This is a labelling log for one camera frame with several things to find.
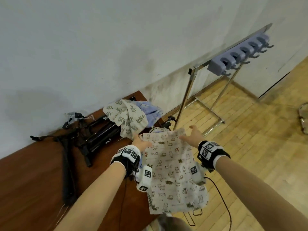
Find person's left hand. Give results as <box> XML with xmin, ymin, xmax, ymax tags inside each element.
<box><xmin>131</xmin><ymin>134</ymin><xmax>152</xmax><ymax>152</ymax></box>

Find person's right hand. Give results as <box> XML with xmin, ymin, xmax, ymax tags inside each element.
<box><xmin>179</xmin><ymin>125</ymin><xmax>207</xmax><ymax>149</ymax></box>

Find black bracket arm with knob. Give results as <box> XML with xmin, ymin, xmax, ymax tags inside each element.
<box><xmin>160</xmin><ymin>115</ymin><xmax>177</xmax><ymax>130</ymax></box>

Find leaf print bag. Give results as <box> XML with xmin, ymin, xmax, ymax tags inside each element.
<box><xmin>103</xmin><ymin>99</ymin><xmax>149</xmax><ymax>140</ymax></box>

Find cat print fabric bag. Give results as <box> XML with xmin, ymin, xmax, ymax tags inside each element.
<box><xmin>139</xmin><ymin>128</ymin><xmax>209</xmax><ymax>215</ymax></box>

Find metal clothes rack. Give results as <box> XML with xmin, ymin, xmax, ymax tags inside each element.
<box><xmin>168</xmin><ymin>22</ymin><xmax>274</xmax><ymax>137</ymax></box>

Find pile of black tripods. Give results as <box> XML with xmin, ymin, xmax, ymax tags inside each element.
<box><xmin>72</xmin><ymin>113</ymin><xmax>122</xmax><ymax>167</ymax></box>

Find black tripod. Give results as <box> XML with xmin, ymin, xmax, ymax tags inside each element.
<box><xmin>54</xmin><ymin>137</ymin><xmax>77</xmax><ymax>225</ymax></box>

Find person's right forearm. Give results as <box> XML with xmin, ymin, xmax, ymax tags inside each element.
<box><xmin>214</xmin><ymin>156</ymin><xmax>308</xmax><ymax>231</ymax></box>

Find person's left forearm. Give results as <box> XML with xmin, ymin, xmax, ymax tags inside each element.
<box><xmin>54</xmin><ymin>162</ymin><xmax>127</xmax><ymax>231</ymax></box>

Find black left wrist strap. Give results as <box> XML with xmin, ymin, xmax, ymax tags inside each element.
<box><xmin>110</xmin><ymin>145</ymin><xmax>141</xmax><ymax>177</ymax></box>

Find black wrist strap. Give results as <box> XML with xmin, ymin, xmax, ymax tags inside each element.
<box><xmin>197</xmin><ymin>141</ymin><xmax>231</xmax><ymax>172</ymax></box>
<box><xmin>110</xmin><ymin>145</ymin><xmax>141</xmax><ymax>177</ymax></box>

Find black right wrist strap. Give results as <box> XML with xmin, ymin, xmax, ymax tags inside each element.
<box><xmin>197</xmin><ymin>141</ymin><xmax>231</xmax><ymax>172</ymax></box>

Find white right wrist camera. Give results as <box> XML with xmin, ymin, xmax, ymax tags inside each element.
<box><xmin>189</xmin><ymin>162</ymin><xmax>207</xmax><ymax>185</ymax></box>

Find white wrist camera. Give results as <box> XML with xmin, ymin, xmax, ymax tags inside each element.
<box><xmin>189</xmin><ymin>162</ymin><xmax>207</xmax><ymax>185</ymax></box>
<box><xmin>136</xmin><ymin>165</ymin><xmax>153</xmax><ymax>193</ymax></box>

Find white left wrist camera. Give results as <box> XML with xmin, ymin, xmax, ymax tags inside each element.
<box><xmin>136</xmin><ymin>165</ymin><xmax>153</xmax><ymax>193</ymax></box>

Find thin black right cable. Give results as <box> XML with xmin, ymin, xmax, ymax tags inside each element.
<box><xmin>204</xmin><ymin>176</ymin><xmax>233</xmax><ymax>231</ymax></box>

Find thin metal wire loop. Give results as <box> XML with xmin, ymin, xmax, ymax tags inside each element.
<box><xmin>183</xmin><ymin>208</ymin><xmax>205</xmax><ymax>227</ymax></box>

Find purple hook rail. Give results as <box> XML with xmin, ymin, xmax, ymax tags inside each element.
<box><xmin>207</xmin><ymin>33</ymin><xmax>275</xmax><ymax>77</ymax></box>

